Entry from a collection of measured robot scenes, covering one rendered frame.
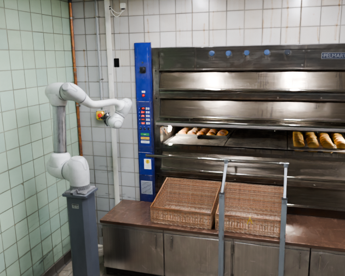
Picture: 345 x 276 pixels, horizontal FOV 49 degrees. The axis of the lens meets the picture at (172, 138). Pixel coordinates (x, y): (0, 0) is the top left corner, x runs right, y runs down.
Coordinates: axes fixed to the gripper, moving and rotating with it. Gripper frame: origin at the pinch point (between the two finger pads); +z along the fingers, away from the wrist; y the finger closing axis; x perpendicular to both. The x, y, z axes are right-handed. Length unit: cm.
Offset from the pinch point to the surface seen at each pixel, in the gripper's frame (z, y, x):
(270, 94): -95, -22, 122
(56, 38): 23, -74, -32
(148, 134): -16.0, 18.7, 39.2
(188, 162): -42, 45, 69
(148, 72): -17, -42, 41
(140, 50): -12, -62, 36
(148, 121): -16.3, 5.6, 39.5
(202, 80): -51, -34, 79
